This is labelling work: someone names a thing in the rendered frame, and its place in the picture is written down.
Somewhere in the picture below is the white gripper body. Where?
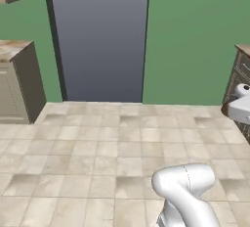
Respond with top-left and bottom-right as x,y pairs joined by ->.
227,94 -> 250,124

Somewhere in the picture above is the dark brown drawer cabinet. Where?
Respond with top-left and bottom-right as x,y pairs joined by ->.
222,43 -> 250,146

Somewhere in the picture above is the beige base cabinet marble top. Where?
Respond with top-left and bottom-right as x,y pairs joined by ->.
0,39 -> 48,125

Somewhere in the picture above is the dark grey doorway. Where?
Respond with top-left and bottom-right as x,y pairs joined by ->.
42,0 -> 151,104

